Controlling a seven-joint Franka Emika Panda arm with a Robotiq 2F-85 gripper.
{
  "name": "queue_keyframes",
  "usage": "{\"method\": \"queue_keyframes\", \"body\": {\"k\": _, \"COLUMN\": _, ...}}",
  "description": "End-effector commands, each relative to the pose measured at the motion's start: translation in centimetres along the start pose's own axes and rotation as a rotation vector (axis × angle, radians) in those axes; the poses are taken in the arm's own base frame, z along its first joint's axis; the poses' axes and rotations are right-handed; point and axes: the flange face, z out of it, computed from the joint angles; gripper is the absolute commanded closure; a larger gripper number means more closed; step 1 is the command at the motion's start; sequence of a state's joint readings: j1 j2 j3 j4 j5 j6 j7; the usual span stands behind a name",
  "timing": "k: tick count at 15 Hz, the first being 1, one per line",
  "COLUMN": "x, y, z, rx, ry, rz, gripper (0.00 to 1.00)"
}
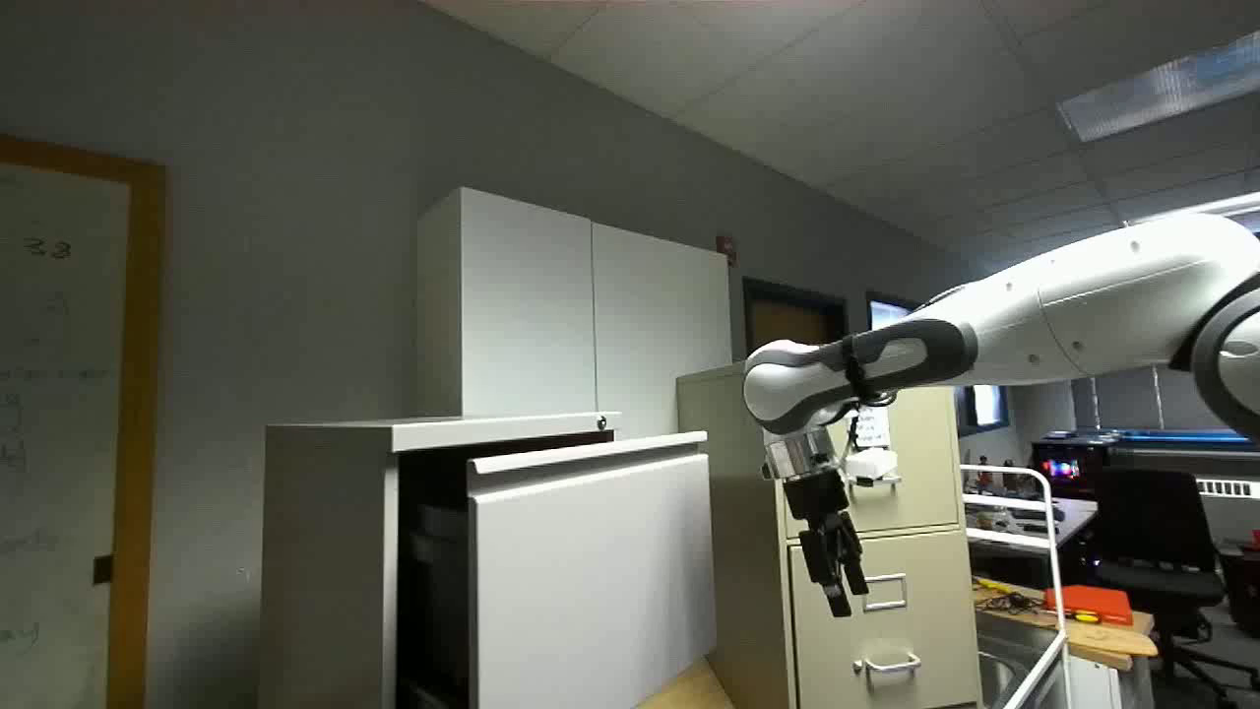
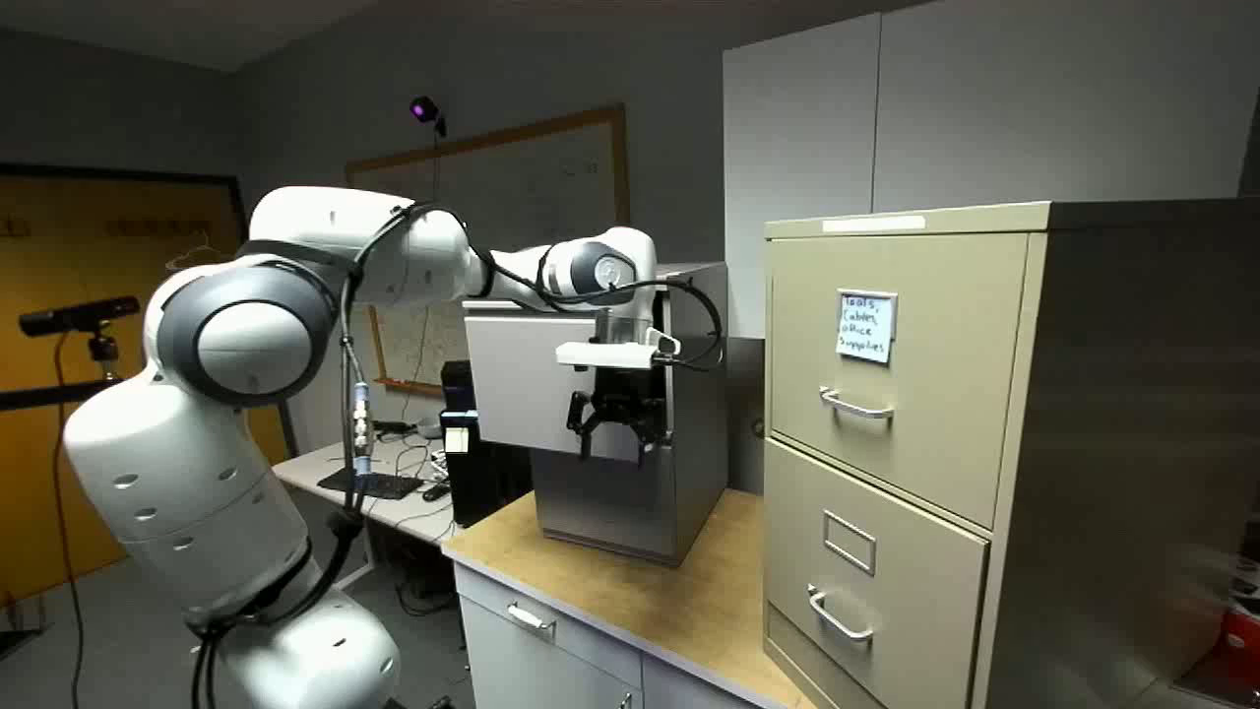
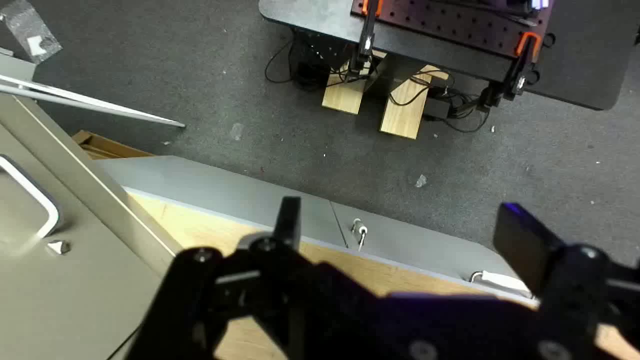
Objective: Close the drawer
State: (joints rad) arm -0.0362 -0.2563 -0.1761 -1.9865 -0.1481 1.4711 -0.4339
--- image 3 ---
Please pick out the wooden block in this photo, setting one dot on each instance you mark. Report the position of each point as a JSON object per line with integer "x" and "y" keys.
{"x": 406, "y": 103}
{"x": 345, "y": 90}

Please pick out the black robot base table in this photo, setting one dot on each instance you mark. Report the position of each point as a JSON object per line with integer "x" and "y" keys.
{"x": 584, "y": 47}

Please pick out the left orange black clamp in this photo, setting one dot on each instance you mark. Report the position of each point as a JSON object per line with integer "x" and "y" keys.
{"x": 371, "y": 8}

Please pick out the orange black clamp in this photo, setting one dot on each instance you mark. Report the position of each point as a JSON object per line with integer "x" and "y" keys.
{"x": 371, "y": 8}
{"x": 516, "y": 77}

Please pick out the right orange black clamp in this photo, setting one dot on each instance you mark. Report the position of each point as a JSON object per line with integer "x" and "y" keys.
{"x": 516, "y": 77}

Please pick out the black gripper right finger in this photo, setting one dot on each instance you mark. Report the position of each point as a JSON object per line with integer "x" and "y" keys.
{"x": 526, "y": 245}

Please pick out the right wooden block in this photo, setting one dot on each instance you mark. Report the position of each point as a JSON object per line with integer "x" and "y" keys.
{"x": 406, "y": 103}

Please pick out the grey box top left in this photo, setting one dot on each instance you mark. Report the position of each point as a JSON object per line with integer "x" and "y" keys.
{"x": 27, "y": 27}

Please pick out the white thin rail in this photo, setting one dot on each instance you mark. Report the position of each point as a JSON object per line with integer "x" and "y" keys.
{"x": 77, "y": 101}

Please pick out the grey metal cabinet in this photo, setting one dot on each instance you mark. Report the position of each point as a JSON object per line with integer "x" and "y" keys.
{"x": 80, "y": 261}

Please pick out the left wooden block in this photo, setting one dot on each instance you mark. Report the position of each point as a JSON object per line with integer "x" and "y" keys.
{"x": 345, "y": 90}

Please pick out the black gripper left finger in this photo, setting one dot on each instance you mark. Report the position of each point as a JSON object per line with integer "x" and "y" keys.
{"x": 289, "y": 223}

